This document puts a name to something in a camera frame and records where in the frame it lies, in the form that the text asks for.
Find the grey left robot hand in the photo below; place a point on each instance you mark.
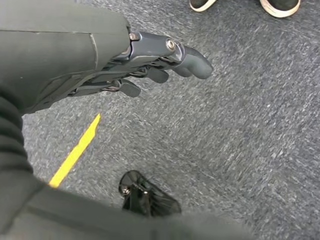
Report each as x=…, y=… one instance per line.
x=62, y=49

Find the person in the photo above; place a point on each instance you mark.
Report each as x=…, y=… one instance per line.
x=280, y=8

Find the yellow floor tape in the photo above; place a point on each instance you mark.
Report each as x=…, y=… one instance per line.
x=75, y=152

